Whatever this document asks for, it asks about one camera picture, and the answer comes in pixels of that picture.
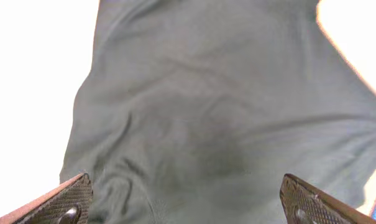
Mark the black t-shirt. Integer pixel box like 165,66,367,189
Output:
60,0,376,223

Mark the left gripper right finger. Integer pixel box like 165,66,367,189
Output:
280,174,376,224

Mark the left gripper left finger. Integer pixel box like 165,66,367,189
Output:
0,174,93,224

